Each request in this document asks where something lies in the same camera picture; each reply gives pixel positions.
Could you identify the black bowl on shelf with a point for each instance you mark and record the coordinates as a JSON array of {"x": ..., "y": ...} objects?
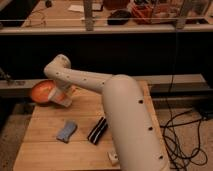
[{"x": 119, "y": 17}]

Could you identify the blue sponge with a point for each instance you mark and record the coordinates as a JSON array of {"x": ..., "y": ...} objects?
[{"x": 65, "y": 133}]

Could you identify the white tube bottle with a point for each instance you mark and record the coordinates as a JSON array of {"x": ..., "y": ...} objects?
[{"x": 113, "y": 158}]

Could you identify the wooden table board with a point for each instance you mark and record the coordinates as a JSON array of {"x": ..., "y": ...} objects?
[{"x": 41, "y": 151}]

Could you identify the orange ceramic bowl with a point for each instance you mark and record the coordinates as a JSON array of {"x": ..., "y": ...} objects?
[{"x": 40, "y": 91}]

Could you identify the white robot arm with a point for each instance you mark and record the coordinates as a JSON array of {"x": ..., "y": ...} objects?
[{"x": 134, "y": 135}]

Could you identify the black white striped cloth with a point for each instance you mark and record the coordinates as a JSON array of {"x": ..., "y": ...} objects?
[{"x": 97, "y": 131}]

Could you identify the orange plastic crate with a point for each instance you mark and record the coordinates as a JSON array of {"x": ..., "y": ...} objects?
[{"x": 142, "y": 14}]

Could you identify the grey metal post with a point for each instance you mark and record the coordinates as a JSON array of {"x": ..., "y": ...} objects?
[{"x": 88, "y": 14}]

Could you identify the white paper sheet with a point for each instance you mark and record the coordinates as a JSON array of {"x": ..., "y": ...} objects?
[{"x": 80, "y": 8}]

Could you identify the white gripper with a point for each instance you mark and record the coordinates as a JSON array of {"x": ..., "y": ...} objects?
[{"x": 59, "y": 97}]

